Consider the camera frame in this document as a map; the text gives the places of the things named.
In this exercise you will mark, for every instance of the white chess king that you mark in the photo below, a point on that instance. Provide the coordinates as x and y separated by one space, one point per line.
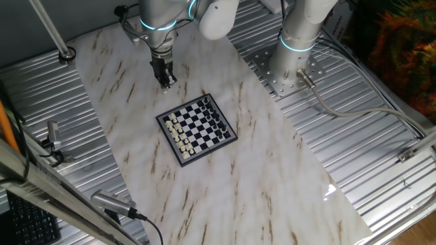
176 139

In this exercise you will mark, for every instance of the silver metal camera pole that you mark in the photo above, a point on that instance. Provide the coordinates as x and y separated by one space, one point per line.
47 27

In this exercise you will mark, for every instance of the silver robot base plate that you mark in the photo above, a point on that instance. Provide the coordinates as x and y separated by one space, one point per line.
272 81

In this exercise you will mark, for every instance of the black white folding chessboard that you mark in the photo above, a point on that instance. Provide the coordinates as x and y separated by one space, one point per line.
197 131

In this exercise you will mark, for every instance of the small black clip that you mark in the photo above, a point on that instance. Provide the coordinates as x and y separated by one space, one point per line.
405 183

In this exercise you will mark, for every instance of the aluminium frame beam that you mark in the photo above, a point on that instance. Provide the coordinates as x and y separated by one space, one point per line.
51 197

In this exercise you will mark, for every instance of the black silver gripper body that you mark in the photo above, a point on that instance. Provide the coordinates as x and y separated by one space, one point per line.
161 66

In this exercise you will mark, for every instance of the colourful patterned cloth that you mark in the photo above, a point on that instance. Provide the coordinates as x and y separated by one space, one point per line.
402 51

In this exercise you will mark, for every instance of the white chess queen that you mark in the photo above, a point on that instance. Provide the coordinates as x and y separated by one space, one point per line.
174 134

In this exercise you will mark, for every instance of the aluminium post with bracket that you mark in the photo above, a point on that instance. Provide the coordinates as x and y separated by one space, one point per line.
407 155

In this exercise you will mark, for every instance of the white chess knight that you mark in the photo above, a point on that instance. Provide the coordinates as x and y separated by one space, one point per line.
169 124
182 149

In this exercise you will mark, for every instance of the black chess queen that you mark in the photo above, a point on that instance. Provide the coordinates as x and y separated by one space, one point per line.
215 115

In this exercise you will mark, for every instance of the orange pole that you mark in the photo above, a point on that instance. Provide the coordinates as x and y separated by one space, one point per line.
5 126

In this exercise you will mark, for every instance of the silver ribbed camera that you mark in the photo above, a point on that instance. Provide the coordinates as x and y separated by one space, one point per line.
112 202

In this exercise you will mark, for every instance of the white chess bishop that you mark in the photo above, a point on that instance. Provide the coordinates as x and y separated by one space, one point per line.
171 129
179 144

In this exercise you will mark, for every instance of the black chess rook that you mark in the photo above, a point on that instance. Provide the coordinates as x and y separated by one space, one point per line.
205 99

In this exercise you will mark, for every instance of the black chess bishop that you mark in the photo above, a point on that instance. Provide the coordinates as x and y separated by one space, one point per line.
221 125
211 110

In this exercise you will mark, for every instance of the silver camera with clamp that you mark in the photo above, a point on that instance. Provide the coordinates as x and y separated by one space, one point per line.
54 132

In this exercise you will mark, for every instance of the black computer keyboard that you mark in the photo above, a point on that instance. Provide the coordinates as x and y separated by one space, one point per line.
30 224

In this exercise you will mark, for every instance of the white power strip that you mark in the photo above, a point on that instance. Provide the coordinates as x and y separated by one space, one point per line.
270 5

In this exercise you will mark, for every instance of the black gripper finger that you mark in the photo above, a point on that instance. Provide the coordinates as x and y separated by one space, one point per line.
162 82
171 79

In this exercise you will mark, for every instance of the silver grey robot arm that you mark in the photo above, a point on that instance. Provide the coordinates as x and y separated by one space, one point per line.
299 34

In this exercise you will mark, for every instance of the marble pattern table sheet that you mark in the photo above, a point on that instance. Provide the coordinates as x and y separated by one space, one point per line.
238 190

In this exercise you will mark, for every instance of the white printed cardboard box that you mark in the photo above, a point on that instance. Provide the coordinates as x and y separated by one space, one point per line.
340 30

